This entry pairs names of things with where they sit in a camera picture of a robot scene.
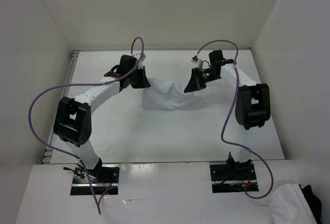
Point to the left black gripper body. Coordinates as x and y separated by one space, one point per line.
130 75

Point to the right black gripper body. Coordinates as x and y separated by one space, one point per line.
208 75

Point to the white skirt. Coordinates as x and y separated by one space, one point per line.
166 95

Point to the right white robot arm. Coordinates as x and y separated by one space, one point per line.
251 103

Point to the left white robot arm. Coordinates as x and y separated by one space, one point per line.
73 121

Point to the white cloth pile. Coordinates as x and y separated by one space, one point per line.
287 204

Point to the black cloth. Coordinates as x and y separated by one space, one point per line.
314 203

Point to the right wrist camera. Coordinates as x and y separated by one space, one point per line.
198 62

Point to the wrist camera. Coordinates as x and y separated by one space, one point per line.
198 62
140 59

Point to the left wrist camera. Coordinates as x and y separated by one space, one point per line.
140 59

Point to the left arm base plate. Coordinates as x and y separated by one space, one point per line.
107 182

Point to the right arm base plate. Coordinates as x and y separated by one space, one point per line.
226 178

